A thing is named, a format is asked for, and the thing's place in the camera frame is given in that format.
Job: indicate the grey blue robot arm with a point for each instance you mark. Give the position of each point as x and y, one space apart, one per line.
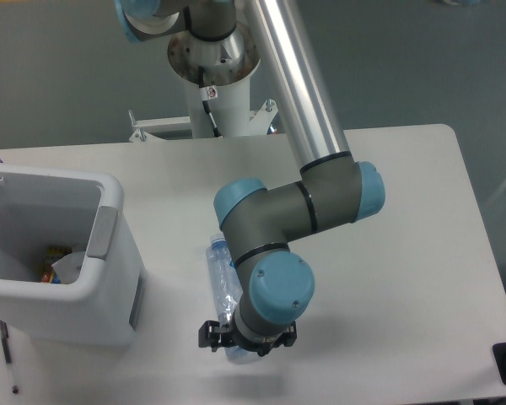
255 97

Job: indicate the white plastic trash can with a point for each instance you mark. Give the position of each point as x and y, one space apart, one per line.
42 207

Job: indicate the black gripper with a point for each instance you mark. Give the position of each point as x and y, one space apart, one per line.
213 335

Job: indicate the clear plastic water bottle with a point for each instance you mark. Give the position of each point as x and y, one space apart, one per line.
225 284

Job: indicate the black pen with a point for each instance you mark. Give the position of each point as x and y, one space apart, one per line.
4 336

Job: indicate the colourful snack wrapper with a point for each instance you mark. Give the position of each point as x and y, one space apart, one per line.
53 255

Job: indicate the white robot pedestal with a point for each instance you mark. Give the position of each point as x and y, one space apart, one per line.
216 78

